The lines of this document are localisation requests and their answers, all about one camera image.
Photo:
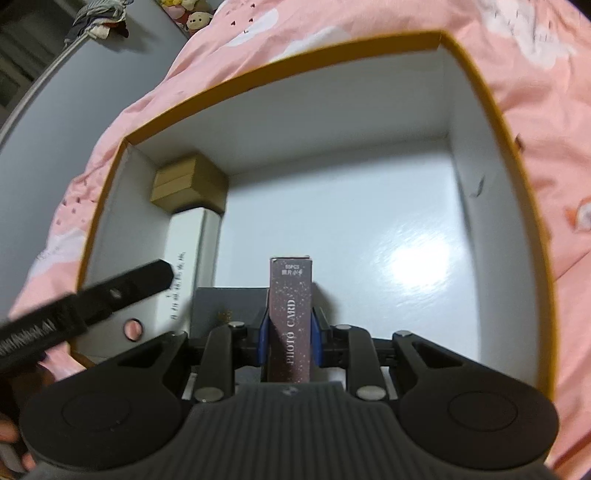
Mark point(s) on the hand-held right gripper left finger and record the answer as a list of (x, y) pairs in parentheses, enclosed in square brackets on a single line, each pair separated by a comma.
[(264, 344)]

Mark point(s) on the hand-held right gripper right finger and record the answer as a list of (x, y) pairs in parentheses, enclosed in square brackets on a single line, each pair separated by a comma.
[(317, 344)]

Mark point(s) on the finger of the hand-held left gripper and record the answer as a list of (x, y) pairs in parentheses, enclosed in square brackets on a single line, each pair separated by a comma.
[(134, 284)]

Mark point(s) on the dark purple card box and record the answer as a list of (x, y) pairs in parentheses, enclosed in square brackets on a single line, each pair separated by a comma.
[(291, 314)]

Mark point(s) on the dark grey box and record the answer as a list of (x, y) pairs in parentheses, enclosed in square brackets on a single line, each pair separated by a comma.
[(226, 309)]

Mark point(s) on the white box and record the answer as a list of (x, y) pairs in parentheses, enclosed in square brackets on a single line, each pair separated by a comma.
[(184, 258)]

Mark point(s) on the small gold box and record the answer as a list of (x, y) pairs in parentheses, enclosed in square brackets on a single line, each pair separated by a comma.
[(189, 184)]

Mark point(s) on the yellow cardboard storage box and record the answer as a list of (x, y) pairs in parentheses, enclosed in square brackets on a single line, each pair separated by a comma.
[(346, 207)]

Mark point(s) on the person's left hand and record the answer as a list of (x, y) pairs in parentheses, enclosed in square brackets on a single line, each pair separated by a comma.
[(9, 429)]

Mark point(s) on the hanging clothes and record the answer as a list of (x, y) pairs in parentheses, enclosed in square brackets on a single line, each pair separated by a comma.
[(97, 21)]

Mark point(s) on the pile of plush toys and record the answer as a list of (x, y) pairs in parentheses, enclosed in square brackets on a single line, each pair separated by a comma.
[(191, 14)]

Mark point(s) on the pink printed blanket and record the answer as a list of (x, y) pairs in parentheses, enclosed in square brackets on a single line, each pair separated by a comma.
[(531, 69)]

